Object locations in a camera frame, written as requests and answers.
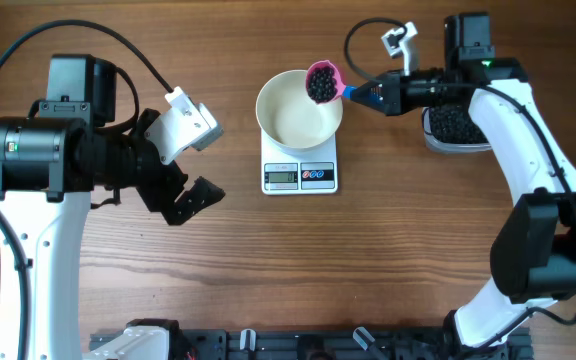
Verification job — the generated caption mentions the clear plastic container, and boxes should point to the clear plastic container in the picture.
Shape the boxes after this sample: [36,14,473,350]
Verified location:
[421,107,492,154]

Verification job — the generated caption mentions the black beans pile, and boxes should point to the black beans pile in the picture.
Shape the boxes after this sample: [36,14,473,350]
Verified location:
[429,105,488,145]

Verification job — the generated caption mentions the pink scoop blue handle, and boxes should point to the pink scoop blue handle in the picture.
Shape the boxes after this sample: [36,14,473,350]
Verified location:
[305,60,356,104]

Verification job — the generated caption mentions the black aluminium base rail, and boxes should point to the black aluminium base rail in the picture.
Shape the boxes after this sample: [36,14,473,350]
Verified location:
[87,327,534,360]

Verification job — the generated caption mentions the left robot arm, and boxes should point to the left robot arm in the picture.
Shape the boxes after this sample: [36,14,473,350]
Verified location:
[0,55,224,359]

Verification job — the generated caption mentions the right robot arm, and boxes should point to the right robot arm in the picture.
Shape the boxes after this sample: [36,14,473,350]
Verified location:
[348,13,576,359]

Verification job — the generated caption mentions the white bowl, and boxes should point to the white bowl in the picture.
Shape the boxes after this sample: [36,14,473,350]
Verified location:
[255,70,343,153]

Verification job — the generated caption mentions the white digital kitchen scale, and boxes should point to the white digital kitchen scale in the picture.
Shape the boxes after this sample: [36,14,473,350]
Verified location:
[261,134,339,196]

